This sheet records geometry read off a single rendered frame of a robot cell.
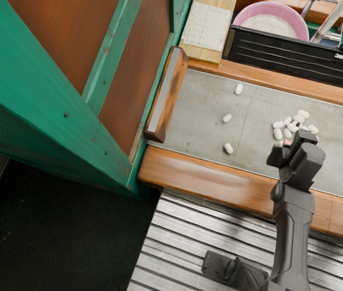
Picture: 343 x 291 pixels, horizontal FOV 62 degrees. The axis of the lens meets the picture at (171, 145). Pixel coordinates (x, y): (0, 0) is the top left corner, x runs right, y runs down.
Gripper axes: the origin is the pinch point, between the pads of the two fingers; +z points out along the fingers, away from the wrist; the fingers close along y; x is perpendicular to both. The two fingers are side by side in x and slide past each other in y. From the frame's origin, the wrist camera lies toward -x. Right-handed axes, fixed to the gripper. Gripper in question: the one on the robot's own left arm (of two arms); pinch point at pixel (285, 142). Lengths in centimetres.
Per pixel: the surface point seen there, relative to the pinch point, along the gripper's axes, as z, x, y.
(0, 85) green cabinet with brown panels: -58, -32, 41
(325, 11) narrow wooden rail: 45, -30, -7
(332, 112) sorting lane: 18.1, -4.8, -15.4
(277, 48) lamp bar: -10.1, -27.5, 13.6
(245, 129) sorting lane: 7.8, 3.7, 11.0
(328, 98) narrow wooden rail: 19.3, -8.8, -12.6
